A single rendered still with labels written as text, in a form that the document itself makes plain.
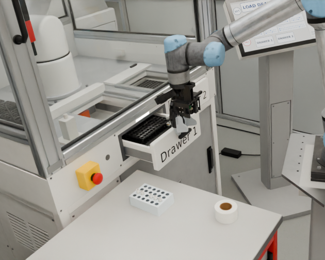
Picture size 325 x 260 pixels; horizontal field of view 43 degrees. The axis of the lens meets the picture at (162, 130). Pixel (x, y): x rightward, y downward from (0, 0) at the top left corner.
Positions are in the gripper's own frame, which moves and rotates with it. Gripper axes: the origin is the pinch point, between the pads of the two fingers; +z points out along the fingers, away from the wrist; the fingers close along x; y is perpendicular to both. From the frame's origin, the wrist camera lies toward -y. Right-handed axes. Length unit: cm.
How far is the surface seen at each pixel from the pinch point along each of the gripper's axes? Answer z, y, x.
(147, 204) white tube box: 10.9, 4.8, -28.5
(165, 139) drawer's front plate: -0.9, -1.2, -7.6
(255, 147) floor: 91, -38, 137
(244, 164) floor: 91, -34, 112
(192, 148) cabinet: 29.6, -19.1, 32.2
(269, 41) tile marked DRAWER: -9, -1, 81
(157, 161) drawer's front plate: 4.6, -1.2, -14.1
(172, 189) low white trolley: 14.6, 4.0, -14.5
